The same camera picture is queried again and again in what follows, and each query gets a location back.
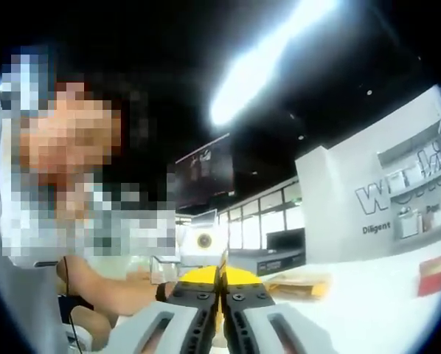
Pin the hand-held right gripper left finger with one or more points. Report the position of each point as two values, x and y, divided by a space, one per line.
150 332

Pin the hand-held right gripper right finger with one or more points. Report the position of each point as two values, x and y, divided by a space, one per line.
279 332

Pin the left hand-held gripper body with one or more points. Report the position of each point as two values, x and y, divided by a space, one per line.
204 241

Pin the yellow coffee pouch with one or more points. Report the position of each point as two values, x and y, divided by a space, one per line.
223 265

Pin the yellow cardboard box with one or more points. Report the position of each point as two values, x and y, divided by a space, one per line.
301 287

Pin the white laptop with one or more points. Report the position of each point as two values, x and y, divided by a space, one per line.
206 218

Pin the black wristband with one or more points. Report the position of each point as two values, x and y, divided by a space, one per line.
161 291

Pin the glass partition windows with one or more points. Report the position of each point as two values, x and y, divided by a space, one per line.
257 217

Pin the black cabinet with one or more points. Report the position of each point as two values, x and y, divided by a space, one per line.
276 250

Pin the person in grey shirt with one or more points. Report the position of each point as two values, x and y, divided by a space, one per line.
21 313

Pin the red flat box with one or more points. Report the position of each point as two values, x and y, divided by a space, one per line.
436 274

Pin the white storage bin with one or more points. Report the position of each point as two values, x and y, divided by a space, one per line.
410 225

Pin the long ceiling light strip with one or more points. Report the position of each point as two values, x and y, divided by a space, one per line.
272 62

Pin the grey metal shelf rack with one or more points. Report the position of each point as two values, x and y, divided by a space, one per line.
401 153

